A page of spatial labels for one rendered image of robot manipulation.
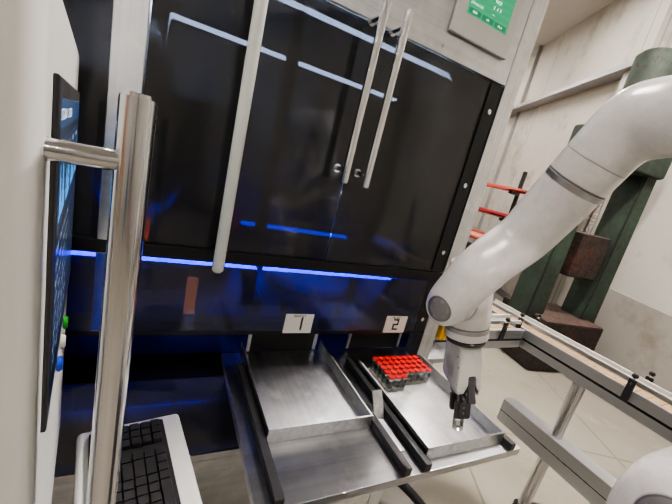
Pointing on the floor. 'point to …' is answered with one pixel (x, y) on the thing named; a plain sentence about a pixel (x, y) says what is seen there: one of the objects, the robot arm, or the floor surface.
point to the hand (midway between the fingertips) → (459, 404)
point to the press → (590, 245)
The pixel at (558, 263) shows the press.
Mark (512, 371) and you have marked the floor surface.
